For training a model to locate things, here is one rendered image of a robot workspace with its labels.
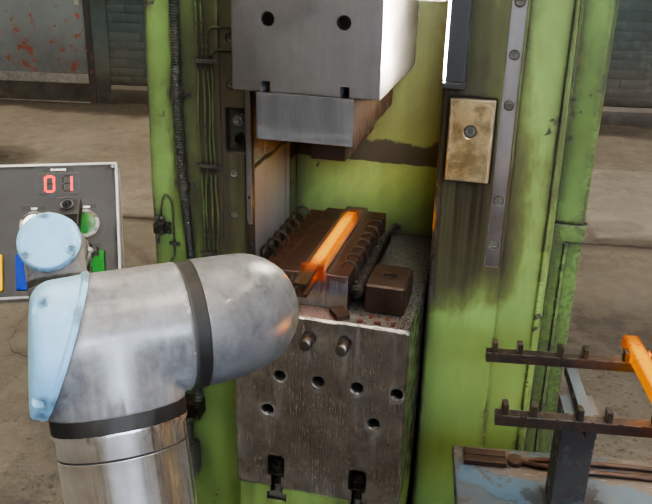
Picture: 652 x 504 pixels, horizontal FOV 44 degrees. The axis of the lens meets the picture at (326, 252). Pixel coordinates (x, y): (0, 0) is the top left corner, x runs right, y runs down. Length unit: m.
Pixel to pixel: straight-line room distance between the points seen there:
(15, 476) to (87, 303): 2.22
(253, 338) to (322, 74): 0.94
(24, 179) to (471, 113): 0.92
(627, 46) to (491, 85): 6.13
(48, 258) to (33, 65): 7.21
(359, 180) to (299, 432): 0.69
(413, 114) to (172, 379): 1.45
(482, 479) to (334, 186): 0.89
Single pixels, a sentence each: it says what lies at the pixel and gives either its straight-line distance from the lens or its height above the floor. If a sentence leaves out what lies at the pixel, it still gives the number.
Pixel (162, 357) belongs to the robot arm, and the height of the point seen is 1.34.
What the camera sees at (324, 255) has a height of 1.01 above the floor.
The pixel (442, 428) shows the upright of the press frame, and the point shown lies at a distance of 2.00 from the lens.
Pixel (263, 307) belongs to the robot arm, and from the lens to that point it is 0.72.
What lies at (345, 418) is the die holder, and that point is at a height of 0.68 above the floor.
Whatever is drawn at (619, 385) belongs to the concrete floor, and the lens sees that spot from 3.46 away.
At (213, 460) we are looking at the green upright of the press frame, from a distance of 2.24.
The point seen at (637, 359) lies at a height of 0.96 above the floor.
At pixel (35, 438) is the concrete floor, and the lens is 3.05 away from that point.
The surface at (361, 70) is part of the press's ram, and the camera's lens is 1.57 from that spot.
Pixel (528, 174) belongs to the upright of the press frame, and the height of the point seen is 1.21.
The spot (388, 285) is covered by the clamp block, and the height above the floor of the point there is 0.98.
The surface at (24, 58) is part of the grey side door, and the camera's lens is 8.45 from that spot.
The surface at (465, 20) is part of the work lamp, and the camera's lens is 1.63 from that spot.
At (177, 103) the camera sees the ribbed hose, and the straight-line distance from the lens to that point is 1.84.
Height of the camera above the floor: 1.68
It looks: 22 degrees down
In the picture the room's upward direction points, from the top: 1 degrees clockwise
